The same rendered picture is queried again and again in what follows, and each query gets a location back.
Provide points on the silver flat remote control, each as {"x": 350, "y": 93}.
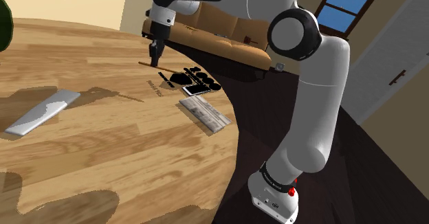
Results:
{"x": 42, "y": 112}

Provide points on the grey folded newspaper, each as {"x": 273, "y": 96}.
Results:
{"x": 205, "y": 113}

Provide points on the dark green plant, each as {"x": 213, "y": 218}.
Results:
{"x": 4, "y": 24}

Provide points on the small grey box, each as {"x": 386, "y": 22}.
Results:
{"x": 280, "y": 67}

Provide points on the grey door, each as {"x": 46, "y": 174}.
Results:
{"x": 388, "y": 59}

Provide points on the tan sofa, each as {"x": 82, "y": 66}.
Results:
{"x": 218, "y": 39}

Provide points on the thin wooden pencil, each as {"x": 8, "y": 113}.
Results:
{"x": 147, "y": 64}

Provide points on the brown framed window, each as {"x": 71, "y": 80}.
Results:
{"x": 343, "y": 7}

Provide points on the round wooden table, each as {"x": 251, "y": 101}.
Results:
{"x": 110, "y": 149}

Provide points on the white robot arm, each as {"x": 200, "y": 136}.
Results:
{"x": 315, "y": 116}

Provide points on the black pen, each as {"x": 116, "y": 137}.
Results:
{"x": 165, "y": 79}

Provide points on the white smartphone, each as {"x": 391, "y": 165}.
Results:
{"x": 196, "y": 89}

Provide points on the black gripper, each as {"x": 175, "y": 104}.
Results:
{"x": 161, "y": 32}

